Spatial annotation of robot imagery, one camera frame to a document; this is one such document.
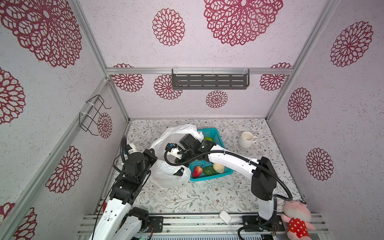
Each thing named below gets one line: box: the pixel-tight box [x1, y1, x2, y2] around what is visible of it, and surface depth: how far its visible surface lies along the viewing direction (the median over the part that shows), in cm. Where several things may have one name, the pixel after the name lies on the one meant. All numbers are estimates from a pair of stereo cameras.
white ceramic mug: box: [238, 131, 258, 149], surface depth 103 cm
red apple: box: [192, 166, 203, 178], surface depth 90 cm
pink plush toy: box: [281, 200, 316, 240], surface depth 72 cm
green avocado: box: [203, 166, 216, 176], surface depth 89 cm
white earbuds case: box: [219, 210, 232, 224], surface depth 77 cm
